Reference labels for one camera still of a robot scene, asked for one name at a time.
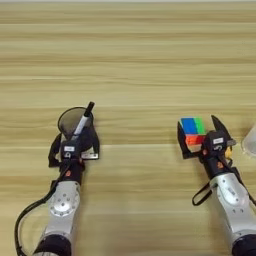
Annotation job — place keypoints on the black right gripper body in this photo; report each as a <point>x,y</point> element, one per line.
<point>216,165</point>

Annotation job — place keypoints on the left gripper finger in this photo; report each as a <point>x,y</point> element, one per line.
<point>54,151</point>
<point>95,141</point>

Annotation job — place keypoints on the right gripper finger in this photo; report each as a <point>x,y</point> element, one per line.
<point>185,146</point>
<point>220,126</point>

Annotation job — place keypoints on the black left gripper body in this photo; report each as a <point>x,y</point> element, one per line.
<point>73,170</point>

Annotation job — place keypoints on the colourful puzzle cube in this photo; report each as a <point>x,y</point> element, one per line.
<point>193,130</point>

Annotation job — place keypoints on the black and white marker pen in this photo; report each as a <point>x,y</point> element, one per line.
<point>83,118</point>

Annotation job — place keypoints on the black mesh pen cup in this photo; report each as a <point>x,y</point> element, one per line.
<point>75,121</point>

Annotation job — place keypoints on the clear bottle with red cap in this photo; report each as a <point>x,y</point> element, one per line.
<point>250,141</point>

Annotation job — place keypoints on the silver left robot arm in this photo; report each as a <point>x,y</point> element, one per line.
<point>61,206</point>

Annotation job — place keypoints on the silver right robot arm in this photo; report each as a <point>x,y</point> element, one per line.
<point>233,203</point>

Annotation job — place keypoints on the right gripper labelled black box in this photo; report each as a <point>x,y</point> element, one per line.
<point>217,141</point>

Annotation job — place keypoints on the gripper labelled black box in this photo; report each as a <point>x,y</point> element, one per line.
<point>70,149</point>
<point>217,141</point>

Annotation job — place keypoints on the left gripper labelled black box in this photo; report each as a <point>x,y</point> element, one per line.
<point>70,149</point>

